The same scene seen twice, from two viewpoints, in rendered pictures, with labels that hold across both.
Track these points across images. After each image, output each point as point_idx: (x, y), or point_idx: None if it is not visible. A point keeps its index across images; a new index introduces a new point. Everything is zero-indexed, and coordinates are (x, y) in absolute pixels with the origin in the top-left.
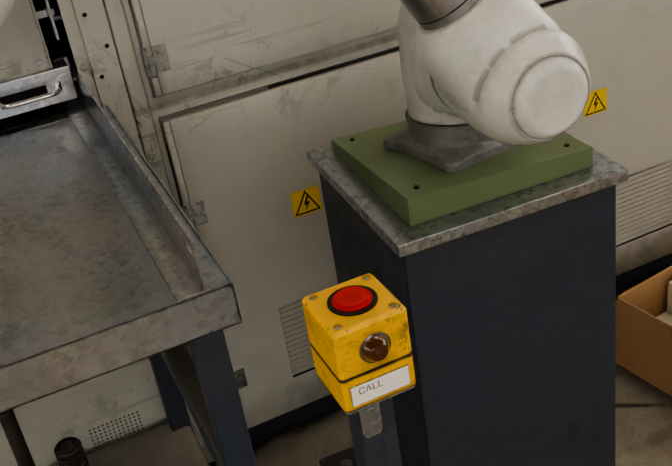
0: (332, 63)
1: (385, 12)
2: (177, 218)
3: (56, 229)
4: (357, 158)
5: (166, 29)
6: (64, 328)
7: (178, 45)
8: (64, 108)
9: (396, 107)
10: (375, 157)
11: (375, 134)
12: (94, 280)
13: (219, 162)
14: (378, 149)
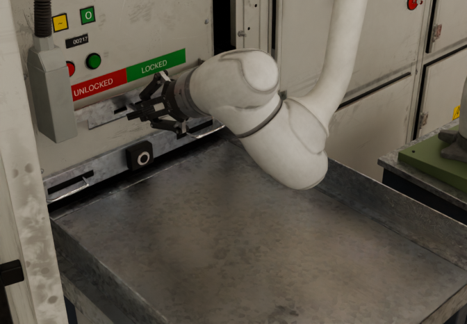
0: (354, 96)
1: (386, 64)
2: (461, 223)
3: (327, 229)
4: (434, 165)
5: (289, 80)
6: (422, 300)
7: (292, 90)
8: (213, 133)
9: (379, 122)
10: (445, 165)
11: (423, 147)
12: (401, 265)
13: None
14: (440, 158)
